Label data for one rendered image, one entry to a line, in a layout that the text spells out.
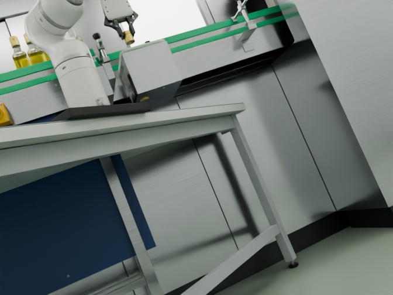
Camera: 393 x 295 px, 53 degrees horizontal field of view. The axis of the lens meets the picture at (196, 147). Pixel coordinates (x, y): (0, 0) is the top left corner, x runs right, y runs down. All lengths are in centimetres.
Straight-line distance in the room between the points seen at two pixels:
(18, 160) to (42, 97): 61
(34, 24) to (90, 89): 28
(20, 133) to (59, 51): 38
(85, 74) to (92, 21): 79
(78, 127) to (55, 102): 51
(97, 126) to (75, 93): 16
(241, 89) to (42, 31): 104
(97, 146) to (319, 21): 116
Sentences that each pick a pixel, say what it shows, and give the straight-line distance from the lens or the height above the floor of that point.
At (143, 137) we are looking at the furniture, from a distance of 126.
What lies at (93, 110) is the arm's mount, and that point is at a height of 76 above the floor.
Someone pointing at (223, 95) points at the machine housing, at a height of 84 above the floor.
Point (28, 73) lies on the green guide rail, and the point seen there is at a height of 111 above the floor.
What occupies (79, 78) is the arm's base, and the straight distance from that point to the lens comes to 122.
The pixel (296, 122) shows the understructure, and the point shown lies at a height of 59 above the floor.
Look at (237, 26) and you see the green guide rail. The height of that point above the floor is 109.
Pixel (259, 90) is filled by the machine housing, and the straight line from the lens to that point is 204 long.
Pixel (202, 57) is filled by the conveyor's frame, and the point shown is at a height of 99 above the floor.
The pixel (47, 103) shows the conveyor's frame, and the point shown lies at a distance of 156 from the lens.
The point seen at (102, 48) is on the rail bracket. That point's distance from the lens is 162.
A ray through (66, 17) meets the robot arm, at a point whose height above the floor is 108.
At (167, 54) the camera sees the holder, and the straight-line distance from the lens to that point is 144.
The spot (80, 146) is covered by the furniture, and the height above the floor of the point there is 69.
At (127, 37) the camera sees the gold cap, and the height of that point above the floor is 107.
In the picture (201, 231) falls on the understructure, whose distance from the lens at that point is 183.
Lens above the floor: 46
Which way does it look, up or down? 6 degrees up
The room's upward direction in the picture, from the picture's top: 23 degrees counter-clockwise
